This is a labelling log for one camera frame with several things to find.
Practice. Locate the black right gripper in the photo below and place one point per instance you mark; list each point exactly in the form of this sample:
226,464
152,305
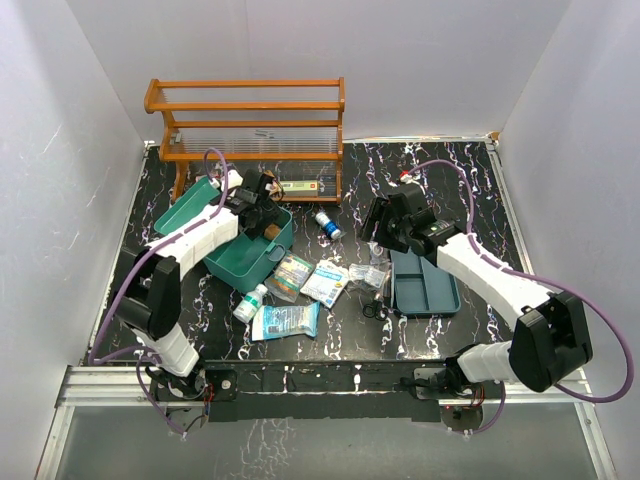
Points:
381,210

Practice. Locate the brown bottle orange cap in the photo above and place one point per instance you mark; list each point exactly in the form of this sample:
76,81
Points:
271,232

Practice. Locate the gauze pack orange green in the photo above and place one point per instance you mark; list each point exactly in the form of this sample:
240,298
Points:
289,277

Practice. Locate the black scissors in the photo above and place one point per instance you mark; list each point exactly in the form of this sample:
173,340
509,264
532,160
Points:
376,308

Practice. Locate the clear plastic bag packet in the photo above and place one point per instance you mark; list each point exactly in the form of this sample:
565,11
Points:
369,277

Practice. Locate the blue white cotton bag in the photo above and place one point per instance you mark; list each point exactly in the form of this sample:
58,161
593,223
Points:
272,322

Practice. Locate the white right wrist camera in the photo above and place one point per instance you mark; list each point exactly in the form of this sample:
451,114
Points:
406,178

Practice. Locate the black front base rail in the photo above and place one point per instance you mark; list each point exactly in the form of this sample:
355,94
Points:
231,391

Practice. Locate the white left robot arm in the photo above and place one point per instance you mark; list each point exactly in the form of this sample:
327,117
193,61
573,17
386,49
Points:
148,290

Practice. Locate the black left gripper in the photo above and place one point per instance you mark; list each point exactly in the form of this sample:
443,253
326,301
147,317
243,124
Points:
270,214

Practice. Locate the blue grey divided tray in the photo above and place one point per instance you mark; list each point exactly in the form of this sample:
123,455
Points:
422,289

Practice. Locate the white blue-label packet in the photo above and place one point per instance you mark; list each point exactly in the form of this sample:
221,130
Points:
326,283

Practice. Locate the white bottle green label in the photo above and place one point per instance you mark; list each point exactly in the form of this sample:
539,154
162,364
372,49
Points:
250,304

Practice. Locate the pale green long box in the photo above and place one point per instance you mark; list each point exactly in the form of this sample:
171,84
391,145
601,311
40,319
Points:
300,188

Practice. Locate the orange wooden shelf rack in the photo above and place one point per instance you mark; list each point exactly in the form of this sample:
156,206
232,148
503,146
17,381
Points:
295,121

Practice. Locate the small round clear packet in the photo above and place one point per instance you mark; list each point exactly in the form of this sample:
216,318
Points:
378,254

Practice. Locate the blue white wrapped roll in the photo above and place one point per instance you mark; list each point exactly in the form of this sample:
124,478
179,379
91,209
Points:
328,226

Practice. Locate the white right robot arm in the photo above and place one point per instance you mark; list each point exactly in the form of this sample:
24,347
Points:
550,333

